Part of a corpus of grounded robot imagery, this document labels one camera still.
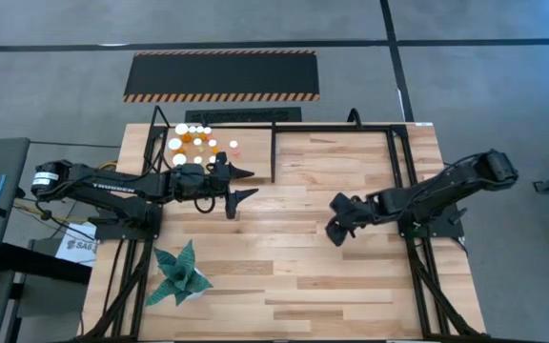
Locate black perforated rubber mat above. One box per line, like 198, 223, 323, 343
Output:
184, 106, 303, 124

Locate short black floor tape strip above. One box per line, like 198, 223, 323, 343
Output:
378, 0, 415, 123

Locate raised wooden shelf board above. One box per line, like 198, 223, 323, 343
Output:
160, 124, 274, 178

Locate white paper with logo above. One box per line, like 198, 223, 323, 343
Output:
54, 221, 99, 268

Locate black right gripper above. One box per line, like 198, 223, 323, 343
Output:
325, 192, 380, 248

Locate green artificial plant white pot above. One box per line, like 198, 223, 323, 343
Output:
144, 239, 214, 307

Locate black cable loop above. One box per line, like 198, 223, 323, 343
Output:
346, 108, 363, 131

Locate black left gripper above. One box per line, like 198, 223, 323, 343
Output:
169, 151, 260, 220

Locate black mat yellow striped edges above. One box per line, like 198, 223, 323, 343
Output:
122, 50, 321, 104

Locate long black floor tape strip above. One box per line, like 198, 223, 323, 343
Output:
0, 38, 549, 52

